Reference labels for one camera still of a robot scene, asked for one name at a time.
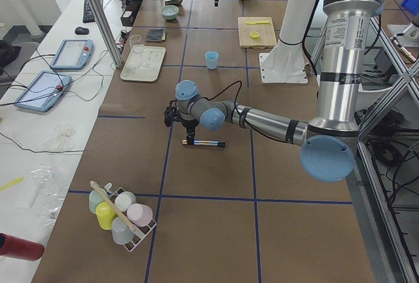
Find white cup rack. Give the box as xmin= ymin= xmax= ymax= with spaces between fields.
xmin=90 ymin=181 xmax=156 ymax=252

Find black keyboard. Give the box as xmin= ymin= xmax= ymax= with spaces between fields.
xmin=82 ymin=0 xmax=103 ymax=24

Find green bowl of ice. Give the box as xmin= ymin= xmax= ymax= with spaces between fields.
xmin=160 ymin=5 xmax=179 ymax=21

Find clear wine glass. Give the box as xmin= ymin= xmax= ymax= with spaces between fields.
xmin=129 ymin=34 xmax=148 ymax=69

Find yellow cup on rack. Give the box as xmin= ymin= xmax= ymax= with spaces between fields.
xmin=96 ymin=201 xmax=117 ymax=231

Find grey folded cloth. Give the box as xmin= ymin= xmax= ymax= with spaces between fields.
xmin=146 ymin=28 xmax=166 ymax=43

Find teach pendant far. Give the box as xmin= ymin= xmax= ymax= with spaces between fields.
xmin=50 ymin=39 xmax=94 ymax=71

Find black computer mouse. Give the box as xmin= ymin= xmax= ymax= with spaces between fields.
xmin=75 ymin=26 xmax=90 ymax=35

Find yellow lemon half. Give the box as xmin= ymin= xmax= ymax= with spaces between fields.
xmin=250 ymin=31 xmax=260 ymax=39

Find yellow plastic knife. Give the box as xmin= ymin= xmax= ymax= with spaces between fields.
xmin=244 ymin=20 xmax=271 ymax=25

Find green cup on rack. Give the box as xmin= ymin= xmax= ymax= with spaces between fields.
xmin=88 ymin=190 xmax=104 ymax=214

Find grey cup on rack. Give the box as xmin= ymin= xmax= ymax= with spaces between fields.
xmin=111 ymin=217 xmax=134 ymax=245

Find cream bear tray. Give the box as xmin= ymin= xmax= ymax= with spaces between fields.
xmin=120 ymin=45 xmax=166 ymax=83

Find pink cup on rack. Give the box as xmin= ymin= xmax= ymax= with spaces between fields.
xmin=127 ymin=203 xmax=153 ymax=227

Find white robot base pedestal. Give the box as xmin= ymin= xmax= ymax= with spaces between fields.
xmin=260 ymin=0 xmax=316 ymax=84

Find wooden cutting board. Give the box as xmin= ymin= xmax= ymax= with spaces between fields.
xmin=238 ymin=16 xmax=278 ymax=49

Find teach pendant near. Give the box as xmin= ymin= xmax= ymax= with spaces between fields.
xmin=14 ymin=70 xmax=72 ymax=113

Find red bottle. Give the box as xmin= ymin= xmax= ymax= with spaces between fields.
xmin=1 ymin=233 xmax=45 ymax=261

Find light blue plastic cup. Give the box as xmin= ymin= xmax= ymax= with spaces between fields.
xmin=205 ymin=50 xmax=219 ymax=70

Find white cup on rack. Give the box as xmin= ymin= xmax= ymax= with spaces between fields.
xmin=115 ymin=191 xmax=136 ymax=212

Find blue storage bin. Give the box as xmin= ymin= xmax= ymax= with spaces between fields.
xmin=401 ymin=0 xmax=419 ymax=16

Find steel muddler black tip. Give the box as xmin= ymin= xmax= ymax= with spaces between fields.
xmin=181 ymin=140 xmax=226 ymax=148

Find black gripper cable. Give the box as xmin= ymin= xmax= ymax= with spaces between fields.
xmin=209 ymin=80 xmax=244 ymax=102

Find teach pendant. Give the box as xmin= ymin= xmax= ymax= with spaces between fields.
xmin=50 ymin=39 xmax=94 ymax=71
xmin=14 ymin=70 xmax=72 ymax=113

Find aluminium frame post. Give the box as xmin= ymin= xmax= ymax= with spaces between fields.
xmin=88 ymin=0 xmax=122 ymax=68

